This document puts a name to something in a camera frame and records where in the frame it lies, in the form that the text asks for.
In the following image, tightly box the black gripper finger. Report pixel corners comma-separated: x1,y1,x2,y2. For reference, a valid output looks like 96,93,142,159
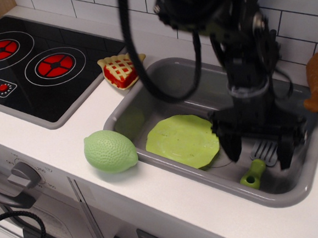
277,137,302,170
219,134,242,162

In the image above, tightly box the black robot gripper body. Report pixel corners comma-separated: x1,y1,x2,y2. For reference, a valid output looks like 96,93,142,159
208,88,307,143

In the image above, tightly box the grey green toy spatula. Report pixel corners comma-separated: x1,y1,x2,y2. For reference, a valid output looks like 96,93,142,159
239,140,278,190

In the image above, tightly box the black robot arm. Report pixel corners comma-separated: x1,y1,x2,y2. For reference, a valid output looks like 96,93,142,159
155,0,306,169

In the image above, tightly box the light green plastic plate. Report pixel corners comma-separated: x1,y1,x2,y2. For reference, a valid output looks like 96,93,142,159
146,114,220,168

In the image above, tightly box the dark grey sink faucet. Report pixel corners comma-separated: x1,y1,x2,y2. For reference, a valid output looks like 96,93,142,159
257,0,318,64

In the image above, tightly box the grey toy sink basin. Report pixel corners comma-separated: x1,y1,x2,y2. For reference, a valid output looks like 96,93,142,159
98,46,318,222

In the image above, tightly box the brown toy chicken drumstick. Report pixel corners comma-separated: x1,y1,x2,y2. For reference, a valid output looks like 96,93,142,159
303,52,318,113

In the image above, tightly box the green toy lemon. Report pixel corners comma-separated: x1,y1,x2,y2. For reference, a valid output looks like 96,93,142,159
83,130,138,174

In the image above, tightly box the toy cherry pie slice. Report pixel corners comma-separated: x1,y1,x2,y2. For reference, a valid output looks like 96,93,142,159
97,53,139,90

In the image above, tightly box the black toy stove top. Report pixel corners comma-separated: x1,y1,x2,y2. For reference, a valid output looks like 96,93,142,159
0,16,125,130

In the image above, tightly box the grey oven knob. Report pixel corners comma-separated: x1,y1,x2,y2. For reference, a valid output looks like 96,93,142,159
7,162,41,189

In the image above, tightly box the grey oven door handle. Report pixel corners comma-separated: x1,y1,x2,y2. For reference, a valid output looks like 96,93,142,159
0,192,36,209

